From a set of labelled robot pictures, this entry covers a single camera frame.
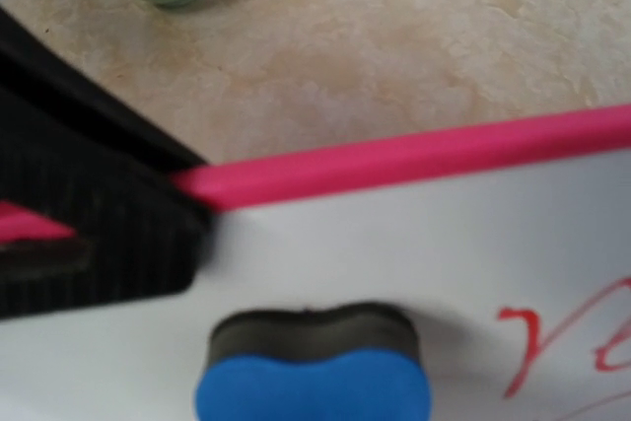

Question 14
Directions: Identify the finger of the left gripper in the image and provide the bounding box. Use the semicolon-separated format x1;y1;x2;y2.
1;11;206;175
1;91;213;318

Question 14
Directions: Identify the blue whiteboard eraser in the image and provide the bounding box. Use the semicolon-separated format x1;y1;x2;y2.
194;302;432;421

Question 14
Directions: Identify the pink framed whiteboard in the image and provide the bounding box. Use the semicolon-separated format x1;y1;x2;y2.
1;105;630;420

